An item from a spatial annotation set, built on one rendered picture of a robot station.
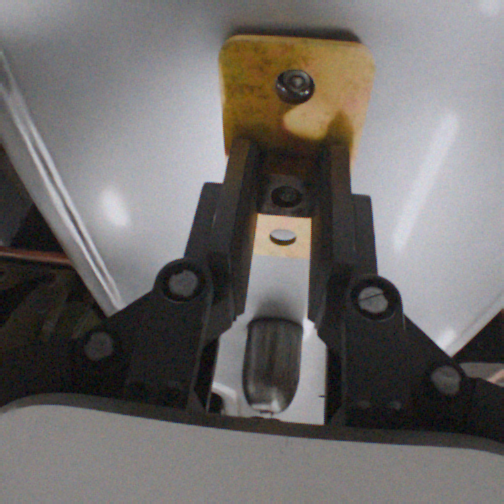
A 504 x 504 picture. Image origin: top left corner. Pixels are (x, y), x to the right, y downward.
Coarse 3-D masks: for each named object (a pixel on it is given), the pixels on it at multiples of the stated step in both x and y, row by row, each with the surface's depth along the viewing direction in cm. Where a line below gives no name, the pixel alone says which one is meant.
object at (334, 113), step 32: (224, 64) 9; (256, 64) 9; (288, 64) 9; (320, 64) 9; (352, 64) 9; (224, 96) 10; (256, 96) 10; (320, 96) 9; (352, 96) 9; (224, 128) 11; (256, 128) 11; (288, 128) 10; (320, 128) 10; (352, 128) 10; (288, 160) 11; (352, 160) 11; (288, 224) 14; (288, 256) 15
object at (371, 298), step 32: (352, 288) 8; (384, 288) 8; (352, 320) 7; (384, 320) 7; (352, 352) 7; (384, 352) 7; (352, 384) 7; (384, 384) 7; (352, 416) 6; (384, 416) 6
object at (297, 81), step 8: (288, 72) 9; (296, 72) 9; (304, 72) 9; (288, 80) 9; (296, 80) 9; (304, 80) 9; (312, 80) 10; (288, 88) 10; (296, 88) 10; (304, 88) 10
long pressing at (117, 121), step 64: (0, 0) 9; (64, 0) 9; (128, 0) 9; (192, 0) 9; (256, 0) 8; (320, 0) 8; (384, 0) 8; (448, 0) 8; (0, 64) 10; (64, 64) 10; (128, 64) 10; (192, 64) 10; (384, 64) 9; (448, 64) 9; (0, 128) 12; (64, 128) 12; (128, 128) 12; (192, 128) 12; (384, 128) 11; (448, 128) 10; (64, 192) 15; (128, 192) 14; (192, 192) 14; (384, 192) 13; (448, 192) 12; (128, 256) 18; (256, 256) 17; (384, 256) 16; (448, 256) 15; (448, 320) 19; (320, 384) 29
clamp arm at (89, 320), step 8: (64, 304) 27; (72, 304) 27; (80, 304) 27; (64, 312) 27; (72, 312) 27; (80, 312) 27; (88, 312) 27; (64, 320) 26; (72, 320) 26; (80, 320) 26; (88, 320) 27; (96, 320) 28; (56, 328) 26; (64, 328) 26; (72, 328) 26; (80, 328) 26; (88, 328) 27; (56, 336) 26; (64, 336) 26; (72, 336) 26; (80, 336) 26
